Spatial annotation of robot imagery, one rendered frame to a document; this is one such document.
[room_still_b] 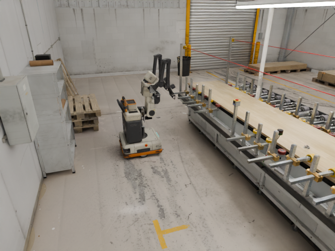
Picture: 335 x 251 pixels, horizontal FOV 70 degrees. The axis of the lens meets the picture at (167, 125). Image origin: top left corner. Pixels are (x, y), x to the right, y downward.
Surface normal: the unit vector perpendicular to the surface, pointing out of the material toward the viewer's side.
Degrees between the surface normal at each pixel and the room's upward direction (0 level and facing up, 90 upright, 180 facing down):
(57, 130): 90
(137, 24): 90
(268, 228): 0
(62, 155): 90
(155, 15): 90
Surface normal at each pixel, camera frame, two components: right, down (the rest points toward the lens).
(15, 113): 0.30, 0.40
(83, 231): 0.00, -0.91
